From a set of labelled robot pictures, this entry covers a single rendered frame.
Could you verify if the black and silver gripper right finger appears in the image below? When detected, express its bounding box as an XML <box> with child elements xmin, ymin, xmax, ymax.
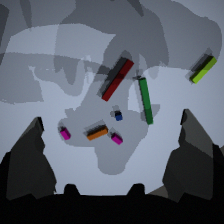
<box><xmin>162</xmin><ymin>109</ymin><xmax>224</xmax><ymax>224</ymax></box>

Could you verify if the orange rod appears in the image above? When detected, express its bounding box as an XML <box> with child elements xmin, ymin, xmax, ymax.
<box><xmin>87</xmin><ymin>126</ymin><xmax>108</xmax><ymax>141</ymax></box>

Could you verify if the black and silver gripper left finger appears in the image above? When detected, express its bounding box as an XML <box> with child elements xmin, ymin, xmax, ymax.
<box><xmin>0</xmin><ymin>116</ymin><xmax>57</xmax><ymax>224</ymax></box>

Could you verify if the magenta rod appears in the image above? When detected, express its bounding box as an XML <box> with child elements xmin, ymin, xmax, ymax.
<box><xmin>60</xmin><ymin>128</ymin><xmax>71</xmax><ymax>140</ymax></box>
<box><xmin>111</xmin><ymin>133</ymin><xmax>123</xmax><ymax>145</ymax></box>

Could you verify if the small blue block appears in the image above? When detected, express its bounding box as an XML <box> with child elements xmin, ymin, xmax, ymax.
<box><xmin>115</xmin><ymin>112</ymin><xmax>123</xmax><ymax>121</ymax></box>

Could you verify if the dark red rod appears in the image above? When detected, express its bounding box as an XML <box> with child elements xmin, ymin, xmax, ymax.
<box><xmin>102</xmin><ymin>59</ymin><xmax>134</xmax><ymax>102</ymax></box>

